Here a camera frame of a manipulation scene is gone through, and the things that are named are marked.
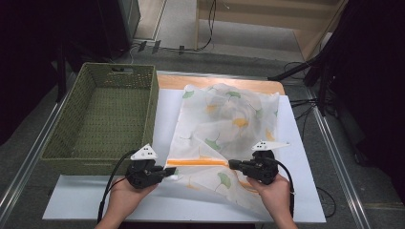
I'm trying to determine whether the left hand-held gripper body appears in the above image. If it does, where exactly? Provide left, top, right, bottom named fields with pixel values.
left=125, top=143, right=166, bottom=189

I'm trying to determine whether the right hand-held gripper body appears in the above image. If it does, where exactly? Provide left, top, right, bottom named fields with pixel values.
left=242, top=140, right=290, bottom=186

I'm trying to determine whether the white leaf-print mesh laundry bag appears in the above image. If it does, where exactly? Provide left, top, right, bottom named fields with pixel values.
left=165, top=83, right=281, bottom=218

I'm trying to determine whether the green woven basket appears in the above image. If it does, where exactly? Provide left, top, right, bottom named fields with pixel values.
left=39, top=62, right=160, bottom=177

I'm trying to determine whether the person's left hand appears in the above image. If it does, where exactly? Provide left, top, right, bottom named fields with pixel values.
left=103, top=177, right=159, bottom=221

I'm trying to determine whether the person's right hand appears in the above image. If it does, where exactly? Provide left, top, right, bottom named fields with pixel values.
left=246, top=173, right=294, bottom=219

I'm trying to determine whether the white board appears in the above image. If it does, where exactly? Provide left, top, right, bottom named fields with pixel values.
left=42, top=88, right=327, bottom=223

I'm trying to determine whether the black metal stand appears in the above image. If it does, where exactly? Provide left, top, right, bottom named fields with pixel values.
left=266, top=0, right=405, bottom=198

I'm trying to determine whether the dark cabinet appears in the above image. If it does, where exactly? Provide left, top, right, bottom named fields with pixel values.
left=95, top=0, right=141, bottom=60

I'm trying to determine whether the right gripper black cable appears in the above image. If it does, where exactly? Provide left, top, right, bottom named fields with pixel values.
left=271, top=156, right=296, bottom=219

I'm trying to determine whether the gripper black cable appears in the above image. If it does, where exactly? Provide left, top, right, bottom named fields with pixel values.
left=96, top=149, right=138, bottom=223
left=271, top=156, right=296, bottom=219

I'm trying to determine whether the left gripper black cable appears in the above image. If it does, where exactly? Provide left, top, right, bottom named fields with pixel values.
left=96, top=149, right=138, bottom=223

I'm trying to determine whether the bundle of thin black cables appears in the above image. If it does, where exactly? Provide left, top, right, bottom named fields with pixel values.
left=282, top=61, right=321, bottom=141

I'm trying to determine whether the metal floor rail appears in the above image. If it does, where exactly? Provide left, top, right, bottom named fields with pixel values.
left=306, top=87, right=373, bottom=229
left=0, top=90, right=71, bottom=219

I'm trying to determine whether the light wooden frame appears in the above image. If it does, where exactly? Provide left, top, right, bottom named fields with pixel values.
left=194, top=0, right=349, bottom=62

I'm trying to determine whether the black floor cable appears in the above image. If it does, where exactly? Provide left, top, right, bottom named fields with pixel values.
left=159, top=0, right=218, bottom=53

